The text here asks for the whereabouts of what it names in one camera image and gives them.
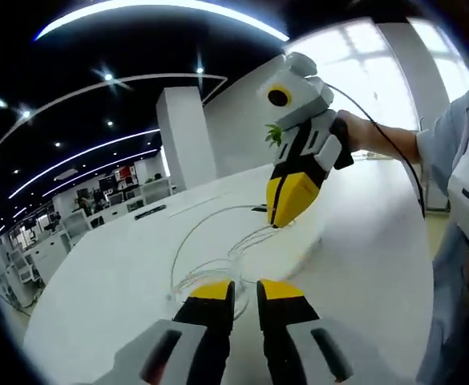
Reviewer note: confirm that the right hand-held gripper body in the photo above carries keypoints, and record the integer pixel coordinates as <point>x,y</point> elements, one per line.
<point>298,92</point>

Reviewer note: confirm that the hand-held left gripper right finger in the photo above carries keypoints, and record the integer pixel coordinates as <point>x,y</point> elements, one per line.
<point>298,345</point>

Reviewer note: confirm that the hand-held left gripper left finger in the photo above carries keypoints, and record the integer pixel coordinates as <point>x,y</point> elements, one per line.
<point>178,345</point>

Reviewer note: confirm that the white desktop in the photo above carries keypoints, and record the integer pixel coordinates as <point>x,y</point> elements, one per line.
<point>110,280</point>

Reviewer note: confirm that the small black desktop device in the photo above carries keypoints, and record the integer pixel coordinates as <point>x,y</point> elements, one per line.
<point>150,212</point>

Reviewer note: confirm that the person's right hand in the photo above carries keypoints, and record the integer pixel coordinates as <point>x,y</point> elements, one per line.
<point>362,136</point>

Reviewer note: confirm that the green potted plant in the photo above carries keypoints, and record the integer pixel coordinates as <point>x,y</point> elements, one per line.
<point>275,135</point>

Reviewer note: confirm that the large white square pillar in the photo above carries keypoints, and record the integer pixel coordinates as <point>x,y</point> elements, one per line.
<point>184,136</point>

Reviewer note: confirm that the group of white office chairs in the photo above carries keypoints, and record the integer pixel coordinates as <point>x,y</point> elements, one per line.
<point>75,224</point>

